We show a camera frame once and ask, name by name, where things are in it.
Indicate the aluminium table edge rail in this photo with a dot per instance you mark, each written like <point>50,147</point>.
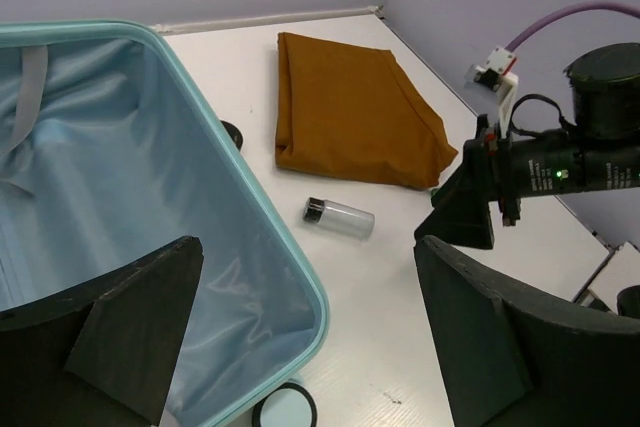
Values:
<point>168,29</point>

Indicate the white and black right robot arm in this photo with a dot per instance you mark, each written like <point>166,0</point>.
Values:
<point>598,151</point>

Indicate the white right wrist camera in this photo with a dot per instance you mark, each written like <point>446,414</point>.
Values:
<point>495,78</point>

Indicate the light blue hard-shell suitcase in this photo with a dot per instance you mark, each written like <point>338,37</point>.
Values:
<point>110,152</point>

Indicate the brown cloth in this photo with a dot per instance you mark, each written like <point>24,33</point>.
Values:
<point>350,112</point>

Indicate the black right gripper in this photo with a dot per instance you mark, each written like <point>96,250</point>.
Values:
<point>460,213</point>

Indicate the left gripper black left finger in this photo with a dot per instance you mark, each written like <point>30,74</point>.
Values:
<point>104,352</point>

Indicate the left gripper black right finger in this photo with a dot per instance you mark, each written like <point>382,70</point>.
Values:
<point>513,355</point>

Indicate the clear bottle with black cap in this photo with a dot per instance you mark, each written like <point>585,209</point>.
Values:
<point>339,218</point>

